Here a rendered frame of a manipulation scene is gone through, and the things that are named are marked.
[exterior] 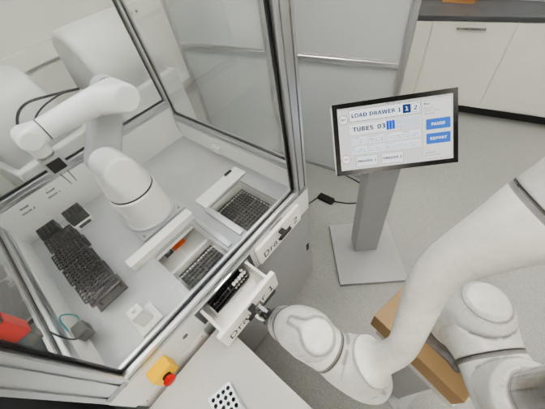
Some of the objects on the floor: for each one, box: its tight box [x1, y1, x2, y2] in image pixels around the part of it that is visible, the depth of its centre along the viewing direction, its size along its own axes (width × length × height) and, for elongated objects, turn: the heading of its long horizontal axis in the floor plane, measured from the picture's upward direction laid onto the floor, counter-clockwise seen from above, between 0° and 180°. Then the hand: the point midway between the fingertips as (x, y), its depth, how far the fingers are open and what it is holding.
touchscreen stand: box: [329, 169, 407, 286], centre depth 158 cm, size 50×45×102 cm
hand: (261, 315), depth 88 cm, fingers closed
